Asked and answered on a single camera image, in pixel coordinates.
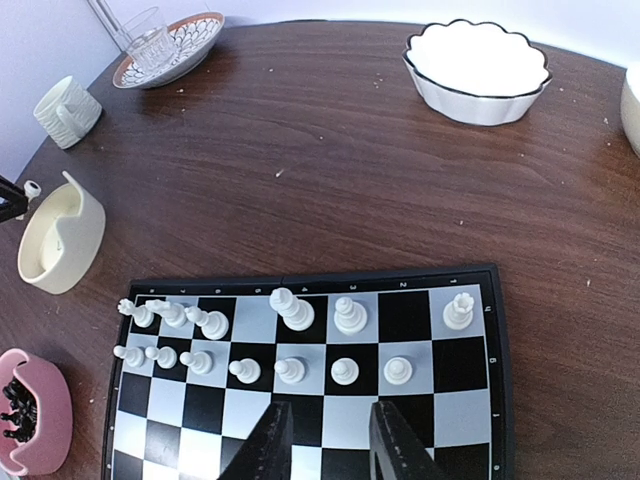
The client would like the black chess pieces pile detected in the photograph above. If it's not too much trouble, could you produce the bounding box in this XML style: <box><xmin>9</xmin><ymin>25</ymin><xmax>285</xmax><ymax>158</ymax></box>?
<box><xmin>1</xmin><ymin>377</ymin><xmax>38</xmax><ymax>443</ymax></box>

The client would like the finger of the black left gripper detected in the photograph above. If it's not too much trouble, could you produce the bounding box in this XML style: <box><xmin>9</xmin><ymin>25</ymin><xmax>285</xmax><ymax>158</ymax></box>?
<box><xmin>0</xmin><ymin>176</ymin><xmax>29</xmax><ymax>223</ymax></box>

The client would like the aluminium frame post left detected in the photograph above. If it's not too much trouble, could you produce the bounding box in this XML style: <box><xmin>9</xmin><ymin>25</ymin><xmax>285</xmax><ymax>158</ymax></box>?
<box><xmin>88</xmin><ymin>0</ymin><xmax>127</xmax><ymax>52</ymax></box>

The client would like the small cream bowl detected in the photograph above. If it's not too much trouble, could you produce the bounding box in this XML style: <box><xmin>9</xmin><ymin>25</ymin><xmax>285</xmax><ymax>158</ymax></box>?
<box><xmin>620</xmin><ymin>62</ymin><xmax>640</xmax><ymax>156</ymax></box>

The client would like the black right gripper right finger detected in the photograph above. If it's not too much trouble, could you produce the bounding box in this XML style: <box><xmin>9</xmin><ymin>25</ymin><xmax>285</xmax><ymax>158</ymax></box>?
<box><xmin>369</xmin><ymin>401</ymin><xmax>447</xmax><ymax>480</ymax></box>

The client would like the white textured ceramic mug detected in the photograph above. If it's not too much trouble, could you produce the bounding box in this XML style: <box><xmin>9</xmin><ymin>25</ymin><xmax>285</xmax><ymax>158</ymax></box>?
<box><xmin>33</xmin><ymin>75</ymin><xmax>103</xmax><ymax>149</ymax></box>

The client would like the cream bowl with spout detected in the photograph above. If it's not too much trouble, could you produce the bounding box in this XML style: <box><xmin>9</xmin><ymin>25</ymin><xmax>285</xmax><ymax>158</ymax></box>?
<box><xmin>17</xmin><ymin>171</ymin><xmax>106</xmax><ymax>295</ymax></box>

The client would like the white knight piece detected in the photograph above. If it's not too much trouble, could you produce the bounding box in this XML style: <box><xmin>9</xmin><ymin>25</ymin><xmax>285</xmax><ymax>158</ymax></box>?
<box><xmin>145</xmin><ymin>299</ymin><xmax>187</xmax><ymax>328</ymax></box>

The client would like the pink bowl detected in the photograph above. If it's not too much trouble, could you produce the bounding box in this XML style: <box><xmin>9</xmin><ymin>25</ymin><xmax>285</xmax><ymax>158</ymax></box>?
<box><xmin>1</xmin><ymin>348</ymin><xmax>73</xmax><ymax>476</ymax></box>

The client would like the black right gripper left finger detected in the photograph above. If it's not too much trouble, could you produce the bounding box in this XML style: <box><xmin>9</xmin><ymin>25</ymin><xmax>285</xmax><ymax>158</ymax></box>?
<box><xmin>219</xmin><ymin>401</ymin><xmax>293</xmax><ymax>480</ymax></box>

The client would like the clear glass tumbler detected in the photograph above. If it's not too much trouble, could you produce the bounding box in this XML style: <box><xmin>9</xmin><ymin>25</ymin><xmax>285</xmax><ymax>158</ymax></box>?
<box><xmin>121</xmin><ymin>6</ymin><xmax>178</xmax><ymax>75</ymax></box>

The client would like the white scalloped bowl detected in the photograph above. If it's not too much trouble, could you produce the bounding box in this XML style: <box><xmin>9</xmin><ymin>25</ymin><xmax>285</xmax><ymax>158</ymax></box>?
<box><xmin>402</xmin><ymin>19</ymin><xmax>552</xmax><ymax>127</ymax></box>

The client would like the white rook corner piece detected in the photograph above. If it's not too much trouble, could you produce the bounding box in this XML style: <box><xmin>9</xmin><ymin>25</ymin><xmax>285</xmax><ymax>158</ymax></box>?
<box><xmin>118</xmin><ymin>299</ymin><xmax>154</xmax><ymax>328</ymax></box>

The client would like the patterned saucer plate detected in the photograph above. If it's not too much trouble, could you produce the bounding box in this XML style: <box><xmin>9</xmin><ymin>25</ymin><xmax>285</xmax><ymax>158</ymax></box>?
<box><xmin>112</xmin><ymin>12</ymin><xmax>225</xmax><ymax>89</ymax></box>

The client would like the white chess piece tall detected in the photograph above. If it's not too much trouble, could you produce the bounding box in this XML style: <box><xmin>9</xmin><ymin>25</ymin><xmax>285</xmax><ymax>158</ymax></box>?
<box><xmin>269</xmin><ymin>287</ymin><xmax>315</xmax><ymax>331</ymax></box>
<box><xmin>334</xmin><ymin>296</ymin><xmax>368</xmax><ymax>335</ymax></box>

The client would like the black and white chessboard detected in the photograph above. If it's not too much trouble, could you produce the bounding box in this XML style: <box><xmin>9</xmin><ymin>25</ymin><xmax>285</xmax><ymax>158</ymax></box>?
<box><xmin>101</xmin><ymin>264</ymin><xmax>515</xmax><ymax>479</ymax></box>

